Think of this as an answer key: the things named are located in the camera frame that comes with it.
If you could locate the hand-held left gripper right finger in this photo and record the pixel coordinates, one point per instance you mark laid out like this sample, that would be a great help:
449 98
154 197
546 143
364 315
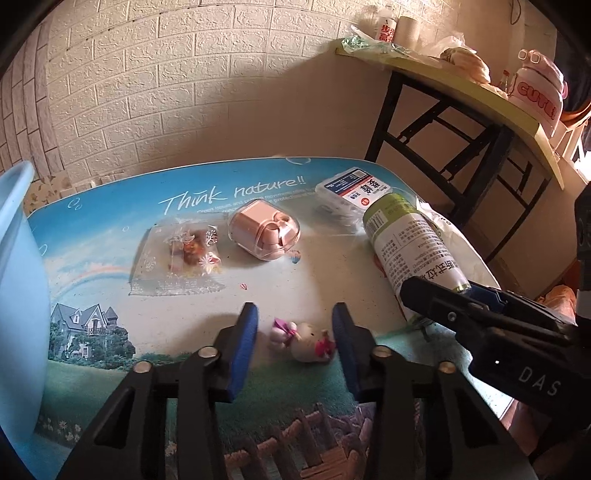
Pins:
344 350

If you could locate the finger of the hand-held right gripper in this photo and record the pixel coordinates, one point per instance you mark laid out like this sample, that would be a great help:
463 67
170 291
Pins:
489 293
443 304

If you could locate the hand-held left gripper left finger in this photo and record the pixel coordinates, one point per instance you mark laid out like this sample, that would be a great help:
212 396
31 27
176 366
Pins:
242 350

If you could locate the small white plush cat toy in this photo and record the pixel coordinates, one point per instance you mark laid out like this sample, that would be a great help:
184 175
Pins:
307 344

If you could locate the green and white spray can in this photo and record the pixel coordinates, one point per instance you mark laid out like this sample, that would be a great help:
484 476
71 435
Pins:
411 240

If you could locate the pink earbud case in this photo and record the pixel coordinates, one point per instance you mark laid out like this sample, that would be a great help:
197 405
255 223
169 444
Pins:
258 226

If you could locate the clear bag of small trinkets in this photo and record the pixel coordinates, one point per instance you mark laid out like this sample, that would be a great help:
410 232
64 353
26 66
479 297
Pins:
152 263

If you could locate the white plastic box with label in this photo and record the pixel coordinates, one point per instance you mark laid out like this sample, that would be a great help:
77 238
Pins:
346 189

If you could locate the light blue plastic container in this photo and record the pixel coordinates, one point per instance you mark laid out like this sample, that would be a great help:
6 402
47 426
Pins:
18 277

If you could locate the yellow side table black legs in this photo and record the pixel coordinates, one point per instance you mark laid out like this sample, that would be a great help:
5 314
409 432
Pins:
508 115

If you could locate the pink lidded cup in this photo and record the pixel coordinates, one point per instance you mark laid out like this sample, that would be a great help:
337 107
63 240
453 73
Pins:
535 99

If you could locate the small clear bottle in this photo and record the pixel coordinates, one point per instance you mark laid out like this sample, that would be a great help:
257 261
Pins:
505 85

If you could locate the beige bread in bag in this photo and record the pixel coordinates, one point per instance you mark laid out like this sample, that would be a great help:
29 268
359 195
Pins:
468 64

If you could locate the clear plastic bag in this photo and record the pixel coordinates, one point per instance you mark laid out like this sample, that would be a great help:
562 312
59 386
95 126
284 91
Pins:
438 44

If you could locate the white paper roll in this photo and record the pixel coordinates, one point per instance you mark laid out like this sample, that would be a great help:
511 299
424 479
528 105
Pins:
407 32

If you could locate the green printed plastic bag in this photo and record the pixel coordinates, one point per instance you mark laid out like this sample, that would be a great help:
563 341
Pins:
360 44

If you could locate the white bottle with red label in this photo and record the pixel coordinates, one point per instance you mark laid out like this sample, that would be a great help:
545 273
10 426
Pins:
385 27

